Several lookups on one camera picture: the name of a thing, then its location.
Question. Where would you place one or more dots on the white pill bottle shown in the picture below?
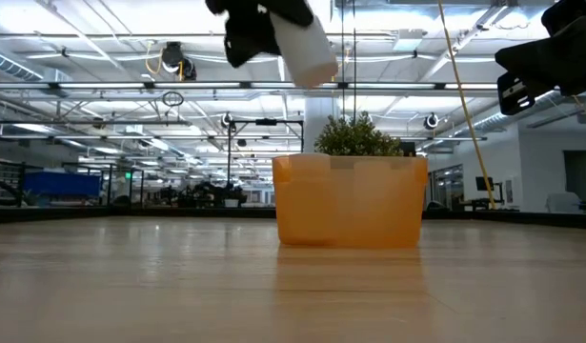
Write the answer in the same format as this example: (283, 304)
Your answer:
(307, 50)

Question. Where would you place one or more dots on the green potted plant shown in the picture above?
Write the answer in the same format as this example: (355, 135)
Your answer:
(357, 135)

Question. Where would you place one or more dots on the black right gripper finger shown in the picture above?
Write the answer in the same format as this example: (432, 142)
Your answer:
(514, 95)
(531, 54)

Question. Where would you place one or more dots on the white chair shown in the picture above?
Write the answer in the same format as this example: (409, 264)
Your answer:
(561, 202)

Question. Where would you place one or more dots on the black monitor on stand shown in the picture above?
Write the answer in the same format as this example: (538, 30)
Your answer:
(484, 184)

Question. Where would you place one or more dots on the black metal frame rig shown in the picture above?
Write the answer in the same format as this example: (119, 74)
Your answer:
(266, 122)

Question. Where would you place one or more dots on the blue panel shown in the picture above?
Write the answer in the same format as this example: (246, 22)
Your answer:
(61, 184)

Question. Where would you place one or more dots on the small black box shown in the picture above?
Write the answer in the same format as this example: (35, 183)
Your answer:
(408, 148)

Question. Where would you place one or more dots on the orange translucent plastic basket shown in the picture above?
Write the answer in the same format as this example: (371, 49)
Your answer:
(349, 205)

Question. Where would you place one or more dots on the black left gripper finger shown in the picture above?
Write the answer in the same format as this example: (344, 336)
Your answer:
(295, 12)
(247, 43)

